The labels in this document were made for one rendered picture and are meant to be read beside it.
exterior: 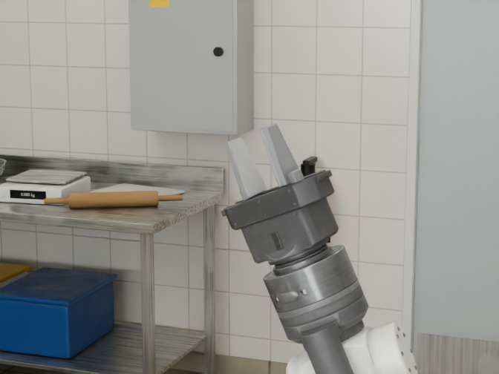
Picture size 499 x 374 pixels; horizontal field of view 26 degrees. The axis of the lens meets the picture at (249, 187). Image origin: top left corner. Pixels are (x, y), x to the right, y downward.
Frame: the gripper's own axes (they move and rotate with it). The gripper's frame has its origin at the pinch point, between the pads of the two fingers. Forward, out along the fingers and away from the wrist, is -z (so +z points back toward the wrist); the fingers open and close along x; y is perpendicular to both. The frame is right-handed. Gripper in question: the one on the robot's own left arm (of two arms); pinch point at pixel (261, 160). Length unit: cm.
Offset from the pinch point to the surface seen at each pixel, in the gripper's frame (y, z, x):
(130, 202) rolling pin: -226, 6, -247
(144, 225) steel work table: -207, 15, -225
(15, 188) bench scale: -207, -18, -287
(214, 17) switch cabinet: -274, -51, -207
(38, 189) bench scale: -211, -13, -278
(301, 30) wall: -300, -33, -187
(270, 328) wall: -280, 83, -250
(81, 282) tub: -229, 31, -297
